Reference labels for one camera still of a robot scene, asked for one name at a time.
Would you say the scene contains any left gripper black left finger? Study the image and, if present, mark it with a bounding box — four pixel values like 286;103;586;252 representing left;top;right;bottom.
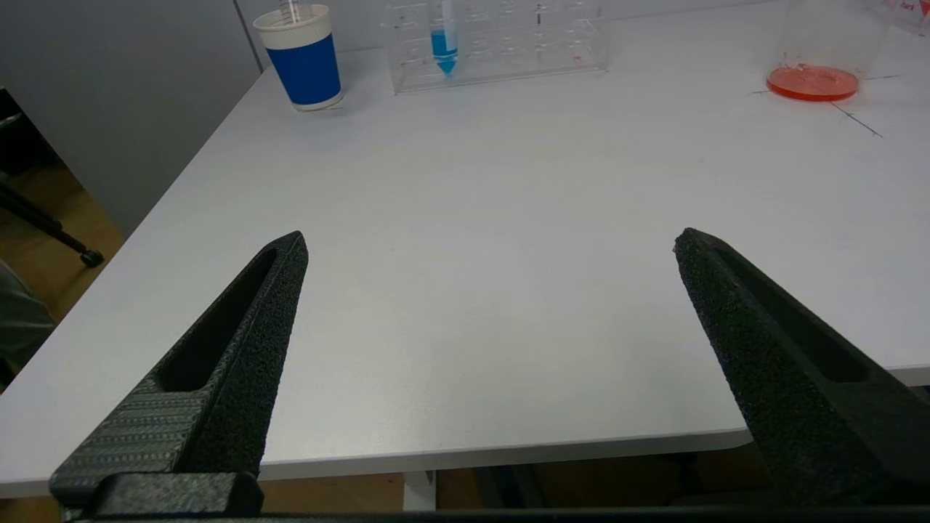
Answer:
49;231;310;520

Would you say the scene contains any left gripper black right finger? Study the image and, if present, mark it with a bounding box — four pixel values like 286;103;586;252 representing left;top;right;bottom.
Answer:
674;227;930;507

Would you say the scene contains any clear glass beaker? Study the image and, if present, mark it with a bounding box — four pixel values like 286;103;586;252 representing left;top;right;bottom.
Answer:
766;0;891;102

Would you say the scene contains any test tube with blue pigment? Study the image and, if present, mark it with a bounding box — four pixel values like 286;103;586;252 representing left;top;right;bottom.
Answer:
429;0;461;78

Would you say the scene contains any clear acrylic test tube rack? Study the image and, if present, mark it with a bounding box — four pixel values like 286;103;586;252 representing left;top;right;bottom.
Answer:
381;0;610;94
865;0;930;37

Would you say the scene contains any white table leg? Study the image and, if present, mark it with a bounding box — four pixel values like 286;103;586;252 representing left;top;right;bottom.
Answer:
402;471;437;513

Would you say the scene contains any white paper cup blue sleeve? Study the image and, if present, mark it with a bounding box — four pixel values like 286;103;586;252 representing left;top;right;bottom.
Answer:
253;4;344;113

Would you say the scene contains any black metal frame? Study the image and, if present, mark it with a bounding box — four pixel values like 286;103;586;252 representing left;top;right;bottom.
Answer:
0;87;106;268

